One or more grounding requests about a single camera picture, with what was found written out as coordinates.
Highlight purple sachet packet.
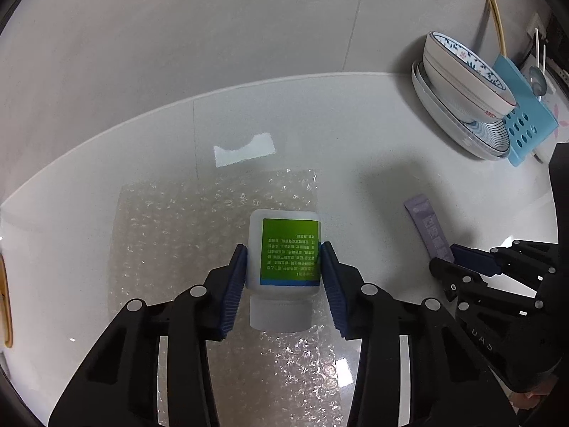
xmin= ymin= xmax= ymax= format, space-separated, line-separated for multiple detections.
xmin=404 ymin=194 xmax=454 ymax=262

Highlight white green label bottle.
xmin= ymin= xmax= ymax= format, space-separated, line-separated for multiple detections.
xmin=246 ymin=209 xmax=321 ymax=333

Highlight person's right hand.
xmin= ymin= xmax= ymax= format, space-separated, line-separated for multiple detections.
xmin=510 ymin=376 xmax=568 ymax=427

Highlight bubble wrap sheet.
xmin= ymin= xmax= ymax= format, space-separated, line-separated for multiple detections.
xmin=108 ymin=169 xmax=343 ymax=426

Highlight blue striped plate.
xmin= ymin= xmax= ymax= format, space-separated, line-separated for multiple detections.
xmin=415 ymin=59 xmax=512 ymax=157

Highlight blue plastic utensil holder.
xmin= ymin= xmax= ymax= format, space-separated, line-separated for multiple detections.
xmin=493 ymin=55 xmax=558 ymax=167

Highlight white oval underplate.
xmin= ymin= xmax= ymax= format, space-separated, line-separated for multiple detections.
xmin=410 ymin=59 xmax=512 ymax=162

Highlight white floral rice cooker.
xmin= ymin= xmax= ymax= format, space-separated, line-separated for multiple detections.
xmin=546 ymin=58 xmax=568 ymax=142

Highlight white bowl PERFECT text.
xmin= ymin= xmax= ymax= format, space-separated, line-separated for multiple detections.
xmin=422 ymin=45 xmax=516 ymax=122

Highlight metal spoon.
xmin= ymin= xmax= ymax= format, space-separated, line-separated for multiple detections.
xmin=528 ymin=65 xmax=548 ymax=98

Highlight blue floral inner bowl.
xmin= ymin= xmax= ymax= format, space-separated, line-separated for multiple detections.
xmin=425 ymin=31 xmax=516 ymax=115

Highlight wooden coaster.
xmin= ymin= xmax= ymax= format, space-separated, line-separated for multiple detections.
xmin=0 ymin=257 xmax=14 ymax=348

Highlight wooden chopsticks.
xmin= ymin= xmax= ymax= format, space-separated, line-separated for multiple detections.
xmin=486 ymin=0 xmax=507 ymax=57

